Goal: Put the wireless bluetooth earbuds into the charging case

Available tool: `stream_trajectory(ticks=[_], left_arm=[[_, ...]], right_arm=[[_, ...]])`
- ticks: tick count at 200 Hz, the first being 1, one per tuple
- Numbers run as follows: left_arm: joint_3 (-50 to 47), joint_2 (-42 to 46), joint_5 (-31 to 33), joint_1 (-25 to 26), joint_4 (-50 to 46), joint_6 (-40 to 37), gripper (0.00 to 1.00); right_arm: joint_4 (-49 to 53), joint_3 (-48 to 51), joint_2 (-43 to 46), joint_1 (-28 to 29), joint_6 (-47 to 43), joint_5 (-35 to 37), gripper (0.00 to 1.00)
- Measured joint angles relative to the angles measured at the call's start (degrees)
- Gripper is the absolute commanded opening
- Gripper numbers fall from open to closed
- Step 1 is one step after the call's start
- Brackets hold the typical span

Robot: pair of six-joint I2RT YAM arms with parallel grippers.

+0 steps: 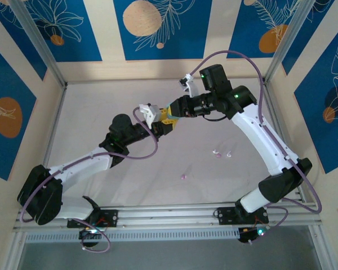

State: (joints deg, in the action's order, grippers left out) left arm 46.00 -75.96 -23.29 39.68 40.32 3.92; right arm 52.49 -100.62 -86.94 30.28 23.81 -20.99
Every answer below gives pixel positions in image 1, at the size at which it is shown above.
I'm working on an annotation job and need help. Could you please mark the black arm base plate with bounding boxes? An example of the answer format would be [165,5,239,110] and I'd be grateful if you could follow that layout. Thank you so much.
[215,206,270,226]
[66,208,119,228]

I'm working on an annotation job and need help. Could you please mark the grey slotted cable duct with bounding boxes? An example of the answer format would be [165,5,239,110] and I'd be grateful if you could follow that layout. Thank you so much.
[24,228,242,244]

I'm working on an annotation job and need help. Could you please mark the aluminium table edge rail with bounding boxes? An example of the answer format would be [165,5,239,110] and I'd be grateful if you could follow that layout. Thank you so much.
[42,84,68,169]
[259,78,305,203]

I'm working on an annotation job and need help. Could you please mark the aluminium frame post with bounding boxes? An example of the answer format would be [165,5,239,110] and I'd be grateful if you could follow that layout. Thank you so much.
[8,0,68,88]
[262,0,319,85]

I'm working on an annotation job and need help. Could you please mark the white table cloth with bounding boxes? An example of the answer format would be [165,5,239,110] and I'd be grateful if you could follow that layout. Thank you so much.
[43,78,304,210]

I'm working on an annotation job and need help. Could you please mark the black controller box with LED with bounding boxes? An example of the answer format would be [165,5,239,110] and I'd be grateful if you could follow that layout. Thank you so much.
[238,226,268,245]
[78,227,102,248]

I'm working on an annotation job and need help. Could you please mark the long aluminium mounting rail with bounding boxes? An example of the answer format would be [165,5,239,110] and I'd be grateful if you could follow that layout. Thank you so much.
[12,200,322,234]

